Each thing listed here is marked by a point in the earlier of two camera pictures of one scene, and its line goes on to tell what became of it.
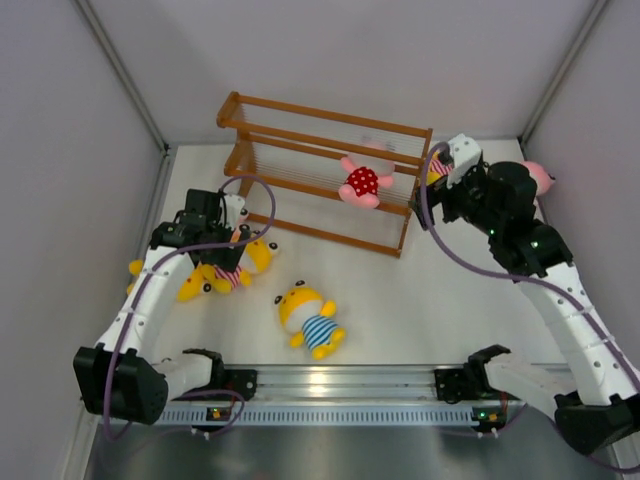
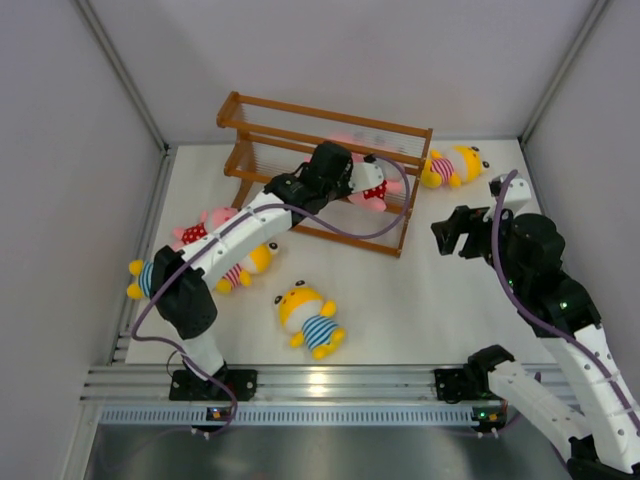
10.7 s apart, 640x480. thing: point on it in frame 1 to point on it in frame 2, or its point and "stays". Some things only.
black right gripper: x=440 y=193 to x=463 y=220
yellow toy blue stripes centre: x=304 y=313 stays
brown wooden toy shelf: x=337 y=175 stays
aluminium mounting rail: x=390 y=396 stays
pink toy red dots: x=543 y=178 to x=375 y=198
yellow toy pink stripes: x=256 y=258 stays
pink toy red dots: x=365 y=174 to x=356 y=157
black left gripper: x=225 y=257 to x=345 y=176
